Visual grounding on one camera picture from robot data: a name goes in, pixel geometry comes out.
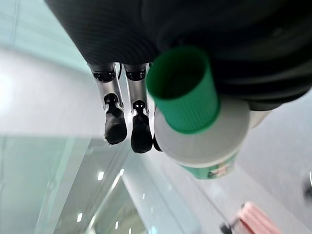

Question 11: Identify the greenish glass mirror panel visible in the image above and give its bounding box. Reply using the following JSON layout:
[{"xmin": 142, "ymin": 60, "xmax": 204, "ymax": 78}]
[{"xmin": 0, "ymin": 135, "xmax": 149, "ymax": 234}]

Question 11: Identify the black towel rack bracket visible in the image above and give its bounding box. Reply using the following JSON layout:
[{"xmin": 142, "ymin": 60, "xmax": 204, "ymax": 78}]
[{"xmin": 219, "ymin": 218, "xmax": 239, "ymax": 234}]

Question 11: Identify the left robot hand black cloth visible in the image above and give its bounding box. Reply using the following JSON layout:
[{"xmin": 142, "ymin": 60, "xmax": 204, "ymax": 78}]
[{"xmin": 43, "ymin": 0, "xmax": 312, "ymax": 154}]

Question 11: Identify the white toothpaste tube green cap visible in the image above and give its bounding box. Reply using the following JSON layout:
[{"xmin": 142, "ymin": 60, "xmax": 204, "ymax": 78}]
[{"xmin": 145, "ymin": 45, "xmax": 251, "ymax": 181}]

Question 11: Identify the pink striped towel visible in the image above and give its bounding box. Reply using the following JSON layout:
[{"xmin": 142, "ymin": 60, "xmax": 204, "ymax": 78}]
[{"xmin": 235, "ymin": 201, "xmax": 284, "ymax": 234}]

